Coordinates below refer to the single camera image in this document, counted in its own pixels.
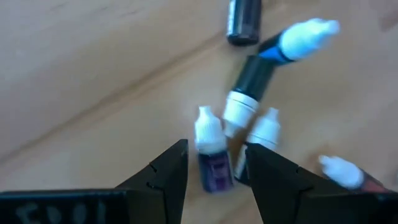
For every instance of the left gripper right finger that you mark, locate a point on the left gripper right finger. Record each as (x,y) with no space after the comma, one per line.
(276,186)

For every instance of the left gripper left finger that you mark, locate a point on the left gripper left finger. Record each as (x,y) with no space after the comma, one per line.
(161,186)

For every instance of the small purple dropper bottle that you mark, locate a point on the small purple dropper bottle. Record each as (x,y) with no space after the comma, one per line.
(214,168)

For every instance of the small white-capped dropper bottle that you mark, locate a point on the small white-capped dropper bottle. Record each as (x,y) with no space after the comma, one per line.
(264,130)

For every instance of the small black dropper bottle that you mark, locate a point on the small black dropper bottle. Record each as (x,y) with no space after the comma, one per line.
(244,21)
(253,77)

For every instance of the small blue dropper bottle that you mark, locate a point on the small blue dropper bottle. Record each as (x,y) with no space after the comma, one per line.
(304,39)

